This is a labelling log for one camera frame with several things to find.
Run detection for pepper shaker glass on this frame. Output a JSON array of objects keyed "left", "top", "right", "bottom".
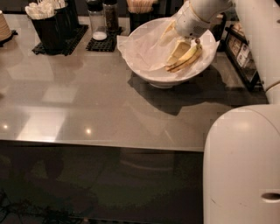
[{"left": 103, "top": 0, "right": 119, "bottom": 32}]

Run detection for white paper liner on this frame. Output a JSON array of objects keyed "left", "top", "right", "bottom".
[{"left": 117, "top": 17, "right": 220, "bottom": 74}]

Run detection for black wire rack with packets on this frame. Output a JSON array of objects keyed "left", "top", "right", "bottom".
[{"left": 224, "top": 24, "right": 261, "bottom": 91}]

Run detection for black cup rear left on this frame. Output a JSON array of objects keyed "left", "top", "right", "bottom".
[{"left": 51, "top": 0, "right": 79, "bottom": 36}]

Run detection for black rubber mat centre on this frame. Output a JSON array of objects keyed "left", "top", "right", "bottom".
[{"left": 86, "top": 27, "right": 123, "bottom": 52}]

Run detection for black cup with wooden stirrers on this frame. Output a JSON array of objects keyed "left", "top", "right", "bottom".
[{"left": 127, "top": 0, "right": 158, "bottom": 32}]

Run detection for black cup with white cutlery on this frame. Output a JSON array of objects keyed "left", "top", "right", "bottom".
[{"left": 25, "top": 0, "right": 63, "bottom": 54}]

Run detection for white ceramic bowl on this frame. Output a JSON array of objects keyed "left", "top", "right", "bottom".
[{"left": 119, "top": 17, "right": 219, "bottom": 88}]

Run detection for salt shaker glass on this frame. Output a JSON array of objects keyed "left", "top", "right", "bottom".
[{"left": 86, "top": 0, "right": 107, "bottom": 41}]

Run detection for yellow banana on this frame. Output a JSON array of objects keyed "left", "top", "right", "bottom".
[{"left": 165, "top": 38, "right": 202, "bottom": 73}]

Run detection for black rubber mat left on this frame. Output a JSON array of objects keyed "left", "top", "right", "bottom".
[{"left": 31, "top": 24, "right": 89, "bottom": 57}]

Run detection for black rubber mat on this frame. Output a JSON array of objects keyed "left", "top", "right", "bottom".
[
  {"left": 86, "top": 27, "right": 123, "bottom": 52},
  {"left": 31, "top": 24, "right": 89, "bottom": 57}
]

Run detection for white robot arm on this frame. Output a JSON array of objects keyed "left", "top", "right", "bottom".
[{"left": 175, "top": 0, "right": 280, "bottom": 224}]

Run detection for stack of paper cups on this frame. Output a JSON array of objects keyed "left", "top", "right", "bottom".
[{"left": 0, "top": 10, "right": 11, "bottom": 41}]

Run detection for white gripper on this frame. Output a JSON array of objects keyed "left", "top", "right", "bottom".
[{"left": 159, "top": 1, "right": 210, "bottom": 66}]

